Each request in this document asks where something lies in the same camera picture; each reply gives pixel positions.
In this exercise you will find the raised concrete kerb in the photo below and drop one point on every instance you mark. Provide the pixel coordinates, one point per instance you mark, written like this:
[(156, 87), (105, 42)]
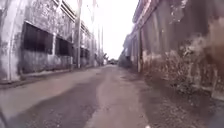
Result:
[(33, 76)]

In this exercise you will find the robot's own part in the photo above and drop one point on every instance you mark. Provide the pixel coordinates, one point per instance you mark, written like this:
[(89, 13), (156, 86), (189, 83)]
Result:
[(147, 126)]

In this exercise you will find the white weathered building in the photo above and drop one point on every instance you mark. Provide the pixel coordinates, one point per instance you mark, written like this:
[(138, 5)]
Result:
[(40, 13)]

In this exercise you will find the grey asphalt alley road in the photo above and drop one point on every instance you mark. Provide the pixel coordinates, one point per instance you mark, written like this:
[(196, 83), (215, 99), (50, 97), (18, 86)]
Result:
[(110, 100)]

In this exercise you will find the dark stained building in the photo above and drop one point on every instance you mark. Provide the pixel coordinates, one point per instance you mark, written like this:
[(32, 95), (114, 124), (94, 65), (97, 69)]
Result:
[(166, 33)]

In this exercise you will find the grey utility pole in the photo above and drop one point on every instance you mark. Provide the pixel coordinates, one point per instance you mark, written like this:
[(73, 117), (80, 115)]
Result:
[(79, 40)]

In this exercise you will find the dark dirt strip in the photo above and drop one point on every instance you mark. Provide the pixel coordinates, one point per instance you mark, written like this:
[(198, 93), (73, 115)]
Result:
[(173, 106)]

